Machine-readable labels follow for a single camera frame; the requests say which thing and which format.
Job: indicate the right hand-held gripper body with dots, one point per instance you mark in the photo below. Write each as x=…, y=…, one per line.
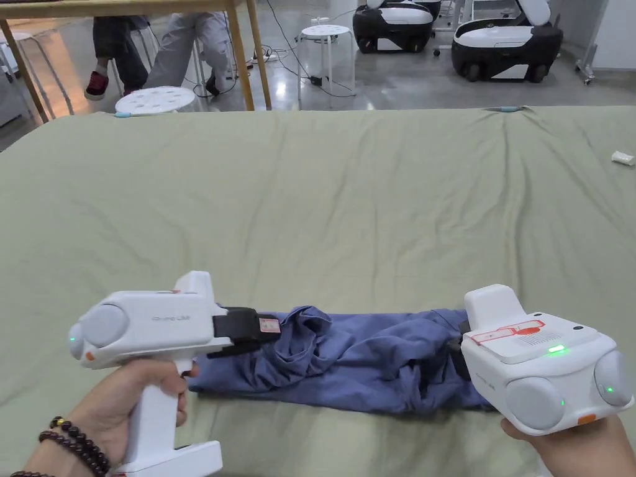
x=536, y=367

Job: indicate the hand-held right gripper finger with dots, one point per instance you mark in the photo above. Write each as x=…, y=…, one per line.
x=460, y=357

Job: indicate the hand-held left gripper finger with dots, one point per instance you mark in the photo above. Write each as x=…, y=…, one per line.
x=231, y=350
x=251, y=328

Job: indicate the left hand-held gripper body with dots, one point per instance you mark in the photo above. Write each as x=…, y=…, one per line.
x=149, y=318

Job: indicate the blue shirt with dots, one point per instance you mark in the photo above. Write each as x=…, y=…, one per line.
x=357, y=357

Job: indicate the person's left forearm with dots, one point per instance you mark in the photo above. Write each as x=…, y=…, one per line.
x=30, y=454

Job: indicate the person's right hand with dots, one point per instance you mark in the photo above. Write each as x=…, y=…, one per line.
x=586, y=447

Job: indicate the person's left hand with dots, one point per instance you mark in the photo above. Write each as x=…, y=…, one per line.
x=107, y=402

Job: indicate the bed with pale green sheet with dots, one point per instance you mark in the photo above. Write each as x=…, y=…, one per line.
x=318, y=208

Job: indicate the small white packet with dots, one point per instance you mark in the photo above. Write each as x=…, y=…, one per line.
x=623, y=158

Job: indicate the black power adapter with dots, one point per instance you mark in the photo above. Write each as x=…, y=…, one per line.
x=316, y=80

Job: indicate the white power strip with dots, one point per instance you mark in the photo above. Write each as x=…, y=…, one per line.
x=261, y=59

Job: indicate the black and white robot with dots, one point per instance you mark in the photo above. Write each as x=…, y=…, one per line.
x=392, y=22
x=507, y=42

